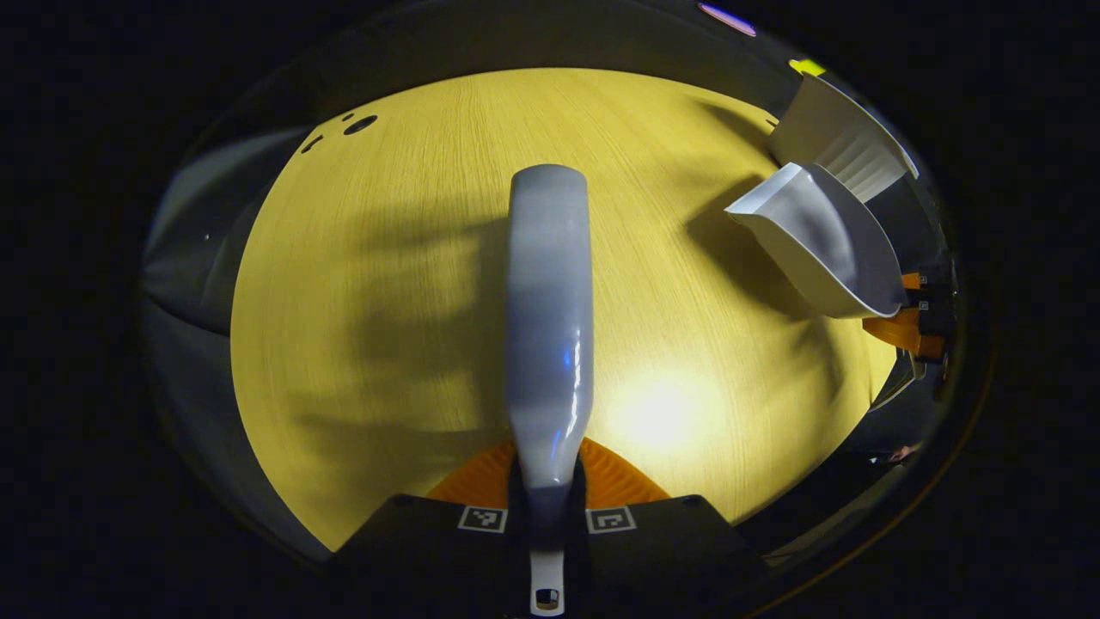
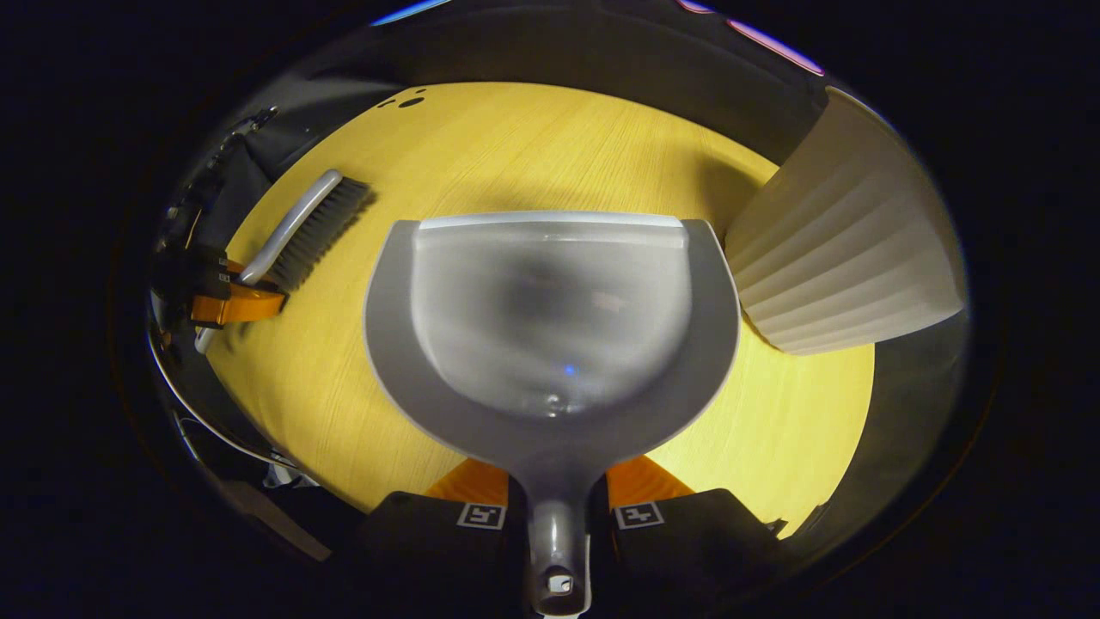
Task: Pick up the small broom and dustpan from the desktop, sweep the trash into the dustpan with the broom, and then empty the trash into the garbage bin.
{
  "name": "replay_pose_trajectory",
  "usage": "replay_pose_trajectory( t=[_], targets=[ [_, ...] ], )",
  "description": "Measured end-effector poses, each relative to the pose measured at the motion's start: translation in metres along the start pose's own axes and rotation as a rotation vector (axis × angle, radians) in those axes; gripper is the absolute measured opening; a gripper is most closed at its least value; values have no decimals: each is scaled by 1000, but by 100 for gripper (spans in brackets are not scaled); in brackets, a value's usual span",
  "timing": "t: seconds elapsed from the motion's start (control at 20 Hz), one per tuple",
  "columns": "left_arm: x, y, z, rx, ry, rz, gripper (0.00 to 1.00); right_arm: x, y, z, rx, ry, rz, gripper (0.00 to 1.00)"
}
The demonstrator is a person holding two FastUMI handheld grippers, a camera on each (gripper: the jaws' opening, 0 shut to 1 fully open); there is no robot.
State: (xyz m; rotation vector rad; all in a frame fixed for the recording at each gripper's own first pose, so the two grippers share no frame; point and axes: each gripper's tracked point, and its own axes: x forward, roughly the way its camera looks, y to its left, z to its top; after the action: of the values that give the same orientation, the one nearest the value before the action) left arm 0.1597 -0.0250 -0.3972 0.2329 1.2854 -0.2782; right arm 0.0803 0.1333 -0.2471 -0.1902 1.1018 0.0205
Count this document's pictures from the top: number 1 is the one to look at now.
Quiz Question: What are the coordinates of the grey metal bracket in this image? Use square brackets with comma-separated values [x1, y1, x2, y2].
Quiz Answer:
[868, 348, 926, 412]

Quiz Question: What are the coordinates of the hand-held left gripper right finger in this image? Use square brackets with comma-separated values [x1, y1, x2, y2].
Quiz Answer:
[567, 437, 757, 603]

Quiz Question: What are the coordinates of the small grey broom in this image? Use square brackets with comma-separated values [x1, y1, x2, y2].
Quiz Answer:
[504, 163, 596, 618]

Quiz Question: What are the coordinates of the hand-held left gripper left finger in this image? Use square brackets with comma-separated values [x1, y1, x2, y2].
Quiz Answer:
[331, 440, 529, 603]

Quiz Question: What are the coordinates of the white ribbed garbage bin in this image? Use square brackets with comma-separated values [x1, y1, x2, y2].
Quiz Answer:
[767, 73, 920, 204]

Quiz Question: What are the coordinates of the grey dustpan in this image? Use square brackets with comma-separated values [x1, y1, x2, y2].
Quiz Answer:
[724, 162, 908, 320]

